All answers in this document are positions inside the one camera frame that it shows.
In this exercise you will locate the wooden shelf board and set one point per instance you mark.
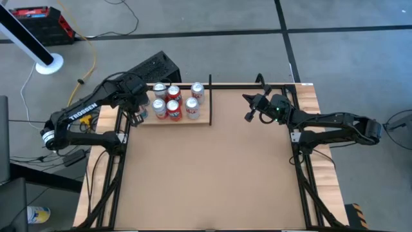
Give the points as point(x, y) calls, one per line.
point(206, 111)

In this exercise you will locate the yellow and white canister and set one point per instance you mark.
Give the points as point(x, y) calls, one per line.
point(38, 215)

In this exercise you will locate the pink Spindrift can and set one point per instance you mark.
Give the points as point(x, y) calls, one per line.
point(159, 106)

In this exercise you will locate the black yellow striped block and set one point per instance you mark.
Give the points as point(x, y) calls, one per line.
point(355, 216)

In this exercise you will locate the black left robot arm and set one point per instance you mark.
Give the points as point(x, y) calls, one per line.
point(83, 111)

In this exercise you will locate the black floor beam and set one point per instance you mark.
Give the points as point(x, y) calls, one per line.
point(42, 178)

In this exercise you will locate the red and black crate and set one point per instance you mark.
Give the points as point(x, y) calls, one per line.
point(42, 27)

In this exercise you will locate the black perforated box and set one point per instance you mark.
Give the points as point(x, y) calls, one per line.
point(157, 66)

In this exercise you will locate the red Fanta can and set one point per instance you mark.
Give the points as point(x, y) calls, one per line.
point(174, 91)
point(173, 108)

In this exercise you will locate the white fan stand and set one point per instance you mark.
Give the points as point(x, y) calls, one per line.
point(48, 66)

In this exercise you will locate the silver Diet Coke can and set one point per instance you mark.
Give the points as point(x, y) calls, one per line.
point(197, 88)
point(192, 104)

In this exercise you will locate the yellow power plug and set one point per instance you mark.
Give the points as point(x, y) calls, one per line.
point(86, 120)

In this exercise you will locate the silver and red soda can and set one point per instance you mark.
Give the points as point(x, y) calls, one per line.
point(160, 89)

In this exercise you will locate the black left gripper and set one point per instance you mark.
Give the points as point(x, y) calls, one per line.
point(135, 91)

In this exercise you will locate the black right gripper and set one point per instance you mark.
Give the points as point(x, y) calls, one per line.
point(265, 104)

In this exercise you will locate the light blue Red Bull can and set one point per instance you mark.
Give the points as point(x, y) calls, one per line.
point(145, 111)

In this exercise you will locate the black power adapter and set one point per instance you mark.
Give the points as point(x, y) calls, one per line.
point(74, 158)

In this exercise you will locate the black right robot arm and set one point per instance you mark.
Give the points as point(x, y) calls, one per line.
point(331, 137)

